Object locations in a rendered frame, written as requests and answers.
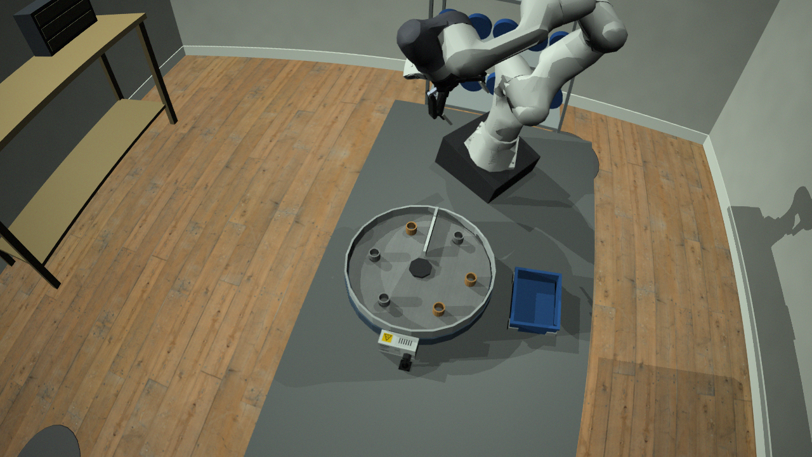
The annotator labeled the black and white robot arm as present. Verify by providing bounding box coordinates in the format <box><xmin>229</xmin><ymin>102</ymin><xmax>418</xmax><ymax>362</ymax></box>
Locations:
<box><xmin>396</xmin><ymin>0</ymin><xmax>628</xmax><ymax>172</ymax></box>

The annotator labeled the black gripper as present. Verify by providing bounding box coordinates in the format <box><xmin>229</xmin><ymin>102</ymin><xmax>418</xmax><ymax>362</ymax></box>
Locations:
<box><xmin>426</xmin><ymin>72</ymin><xmax>489</xmax><ymax>125</ymax></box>

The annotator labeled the blue crate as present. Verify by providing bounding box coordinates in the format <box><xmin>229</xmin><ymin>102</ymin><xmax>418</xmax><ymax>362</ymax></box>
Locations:
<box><xmin>507</xmin><ymin>267</ymin><xmax>562</xmax><ymax>336</ymax></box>

